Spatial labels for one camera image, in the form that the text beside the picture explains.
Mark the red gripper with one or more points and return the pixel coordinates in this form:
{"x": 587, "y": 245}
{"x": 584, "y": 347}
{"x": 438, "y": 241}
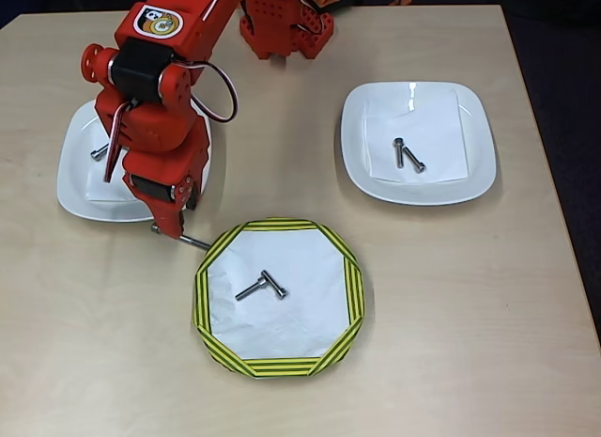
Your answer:
{"x": 151, "y": 187}

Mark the long steel bolt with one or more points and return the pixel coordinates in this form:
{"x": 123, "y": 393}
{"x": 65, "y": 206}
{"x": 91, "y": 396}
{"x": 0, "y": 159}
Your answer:
{"x": 97, "y": 154}
{"x": 195, "y": 242}

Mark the short steel bolt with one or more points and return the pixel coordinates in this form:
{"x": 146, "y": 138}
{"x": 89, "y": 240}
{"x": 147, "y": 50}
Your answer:
{"x": 399, "y": 155}
{"x": 274, "y": 285}
{"x": 249, "y": 290}
{"x": 415, "y": 160}

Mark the red robot arm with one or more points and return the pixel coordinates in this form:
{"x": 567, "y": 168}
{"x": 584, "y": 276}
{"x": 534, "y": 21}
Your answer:
{"x": 188, "y": 42}

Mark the white paper napkin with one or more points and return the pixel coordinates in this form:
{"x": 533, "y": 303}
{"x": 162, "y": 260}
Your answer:
{"x": 101, "y": 188}
{"x": 413, "y": 117}

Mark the white square ceramic plate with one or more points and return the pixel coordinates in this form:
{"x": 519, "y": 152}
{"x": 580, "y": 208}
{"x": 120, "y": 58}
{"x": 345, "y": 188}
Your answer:
{"x": 75, "y": 192}
{"x": 481, "y": 141}

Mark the white crinkled paper sheet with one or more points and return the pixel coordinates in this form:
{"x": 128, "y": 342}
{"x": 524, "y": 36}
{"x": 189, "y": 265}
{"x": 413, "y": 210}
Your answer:
{"x": 319, "y": 268}

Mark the yellow black striped plate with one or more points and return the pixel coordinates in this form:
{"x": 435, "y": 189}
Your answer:
{"x": 354, "y": 291}

